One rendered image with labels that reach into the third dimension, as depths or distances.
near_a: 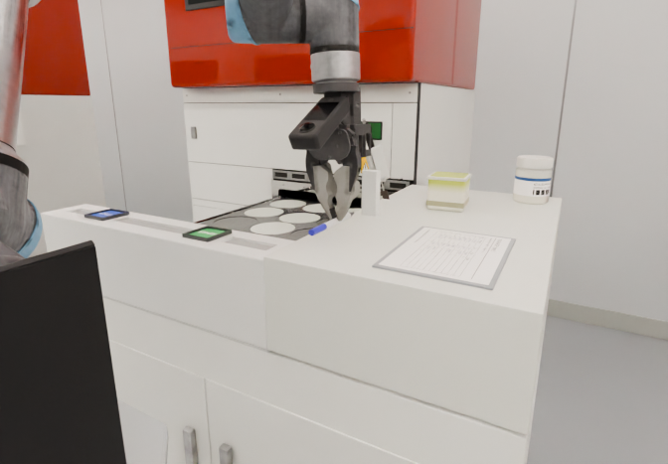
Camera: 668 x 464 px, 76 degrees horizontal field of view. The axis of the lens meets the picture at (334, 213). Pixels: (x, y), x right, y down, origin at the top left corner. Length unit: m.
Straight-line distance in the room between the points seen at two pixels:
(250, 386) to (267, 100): 0.87
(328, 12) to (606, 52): 2.03
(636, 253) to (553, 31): 1.20
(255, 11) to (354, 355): 0.47
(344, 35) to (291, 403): 0.54
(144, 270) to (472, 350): 0.54
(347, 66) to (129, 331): 0.61
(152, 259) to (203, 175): 0.81
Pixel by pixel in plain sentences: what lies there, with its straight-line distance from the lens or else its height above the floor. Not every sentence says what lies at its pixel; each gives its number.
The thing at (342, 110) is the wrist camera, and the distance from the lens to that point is 0.65.
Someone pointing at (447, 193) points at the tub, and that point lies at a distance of 0.86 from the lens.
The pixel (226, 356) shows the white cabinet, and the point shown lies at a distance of 0.73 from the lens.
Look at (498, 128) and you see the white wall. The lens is 2.58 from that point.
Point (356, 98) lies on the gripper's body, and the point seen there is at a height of 1.18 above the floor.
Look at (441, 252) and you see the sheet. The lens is 0.62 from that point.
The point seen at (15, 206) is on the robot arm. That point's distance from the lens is 0.62.
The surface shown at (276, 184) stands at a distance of 1.33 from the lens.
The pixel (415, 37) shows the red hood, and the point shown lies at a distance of 1.10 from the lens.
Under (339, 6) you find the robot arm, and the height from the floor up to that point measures 1.30.
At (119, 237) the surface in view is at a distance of 0.83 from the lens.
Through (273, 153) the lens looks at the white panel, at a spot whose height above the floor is 1.02.
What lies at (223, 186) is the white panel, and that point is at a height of 0.90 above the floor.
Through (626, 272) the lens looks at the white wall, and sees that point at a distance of 2.71.
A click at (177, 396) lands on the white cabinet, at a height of 0.67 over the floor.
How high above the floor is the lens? 1.17
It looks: 14 degrees down
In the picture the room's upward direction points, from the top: straight up
